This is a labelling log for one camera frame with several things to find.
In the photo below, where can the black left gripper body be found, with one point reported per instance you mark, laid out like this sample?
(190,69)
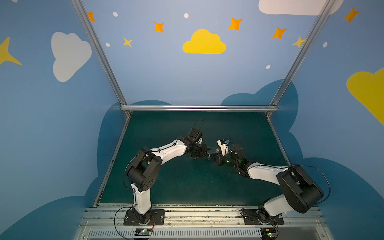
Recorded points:
(201,151)

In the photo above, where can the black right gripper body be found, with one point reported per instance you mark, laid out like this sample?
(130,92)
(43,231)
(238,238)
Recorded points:
(220,156)

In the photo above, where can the grey oval keyring plate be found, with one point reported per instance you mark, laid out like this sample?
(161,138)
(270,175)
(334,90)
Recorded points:
(213,153)

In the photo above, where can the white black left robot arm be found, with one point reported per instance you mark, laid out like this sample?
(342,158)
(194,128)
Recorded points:
(144,168)

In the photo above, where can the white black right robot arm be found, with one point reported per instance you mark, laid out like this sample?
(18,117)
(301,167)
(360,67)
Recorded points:
(299,191)

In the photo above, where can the right controller board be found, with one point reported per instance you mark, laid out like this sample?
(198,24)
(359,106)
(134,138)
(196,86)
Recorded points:
(269,233)

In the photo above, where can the controller board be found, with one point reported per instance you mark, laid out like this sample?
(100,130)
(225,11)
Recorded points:
(143,232)
(269,233)

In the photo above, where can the left controller board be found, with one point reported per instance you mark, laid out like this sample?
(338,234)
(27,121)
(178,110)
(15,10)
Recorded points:
(143,232)

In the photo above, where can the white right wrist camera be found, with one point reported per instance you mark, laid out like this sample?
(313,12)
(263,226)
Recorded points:
(224,146)

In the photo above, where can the aluminium frame back rail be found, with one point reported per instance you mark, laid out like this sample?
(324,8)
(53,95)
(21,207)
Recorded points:
(158,108)

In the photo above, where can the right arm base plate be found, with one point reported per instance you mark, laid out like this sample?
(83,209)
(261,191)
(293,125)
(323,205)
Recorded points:
(255,216)

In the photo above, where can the aluminium frame right post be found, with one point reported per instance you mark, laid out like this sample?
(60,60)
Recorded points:
(304,50)

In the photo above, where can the aluminium frame post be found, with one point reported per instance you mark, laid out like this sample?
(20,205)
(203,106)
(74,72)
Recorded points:
(304,50)
(87,24)

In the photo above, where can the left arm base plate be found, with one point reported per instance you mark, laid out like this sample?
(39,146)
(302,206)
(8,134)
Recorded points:
(151,217)

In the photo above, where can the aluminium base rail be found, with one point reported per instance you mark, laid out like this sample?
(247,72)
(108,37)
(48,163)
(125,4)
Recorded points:
(199,223)

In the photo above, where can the aluminium frame left post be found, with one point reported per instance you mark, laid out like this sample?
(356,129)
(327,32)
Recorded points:
(87,24)

